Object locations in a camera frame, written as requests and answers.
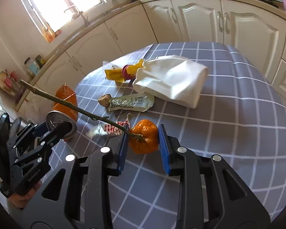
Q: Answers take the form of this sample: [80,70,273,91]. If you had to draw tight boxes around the orange snack bag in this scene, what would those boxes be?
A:
[53,83,78,122]

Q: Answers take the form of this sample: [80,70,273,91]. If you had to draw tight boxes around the chrome faucet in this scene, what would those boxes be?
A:
[64,4,90,25]

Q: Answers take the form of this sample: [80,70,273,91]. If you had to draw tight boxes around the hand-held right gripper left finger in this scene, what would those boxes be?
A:
[19,132,129,229]

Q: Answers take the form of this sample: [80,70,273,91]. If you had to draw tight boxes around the person's left hand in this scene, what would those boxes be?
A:
[8,180,43,209]

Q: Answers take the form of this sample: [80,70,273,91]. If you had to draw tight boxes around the green and white wrapper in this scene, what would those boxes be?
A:
[108,94,155,112]

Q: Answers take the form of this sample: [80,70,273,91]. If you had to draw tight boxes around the brown walnut shell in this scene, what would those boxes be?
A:
[98,95,113,107]

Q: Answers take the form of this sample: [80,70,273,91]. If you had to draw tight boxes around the red kitchen tool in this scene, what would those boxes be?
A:
[4,70,21,91]

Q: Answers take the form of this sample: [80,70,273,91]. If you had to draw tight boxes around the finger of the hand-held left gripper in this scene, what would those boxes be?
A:
[35,122,49,139]
[38,123,73,149]

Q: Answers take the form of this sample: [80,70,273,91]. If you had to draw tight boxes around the white paper bag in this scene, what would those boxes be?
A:
[133,55,209,109]

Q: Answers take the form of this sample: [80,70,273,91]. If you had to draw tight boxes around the yellow wrapper with red ring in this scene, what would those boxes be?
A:
[102,59,145,83]

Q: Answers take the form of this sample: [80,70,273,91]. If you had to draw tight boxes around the wooden cutting board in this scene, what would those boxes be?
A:
[0,70,17,96]

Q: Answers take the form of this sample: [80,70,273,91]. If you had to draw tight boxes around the red and white striped wrapper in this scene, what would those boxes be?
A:
[87,114,131,137]

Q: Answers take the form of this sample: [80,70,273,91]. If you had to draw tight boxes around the cream base cabinets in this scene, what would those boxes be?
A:
[14,0,286,115]

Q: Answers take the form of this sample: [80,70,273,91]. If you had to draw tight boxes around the jar with blue label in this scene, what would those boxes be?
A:
[24,57,40,77]

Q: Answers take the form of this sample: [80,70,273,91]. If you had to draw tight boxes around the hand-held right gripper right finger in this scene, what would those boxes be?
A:
[158,124,271,229]

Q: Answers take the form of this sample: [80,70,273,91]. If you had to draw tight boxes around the sliding kitchen window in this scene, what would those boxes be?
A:
[17,0,105,32]

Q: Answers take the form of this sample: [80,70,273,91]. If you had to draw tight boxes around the thin brown twig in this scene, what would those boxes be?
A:
[19,80,143,141]

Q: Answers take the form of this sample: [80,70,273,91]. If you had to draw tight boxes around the orange packet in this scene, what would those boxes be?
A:
[42,27,55,43]

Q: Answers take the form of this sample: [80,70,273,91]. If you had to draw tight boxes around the stainless steel bin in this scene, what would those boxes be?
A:
[10,117,29,139]

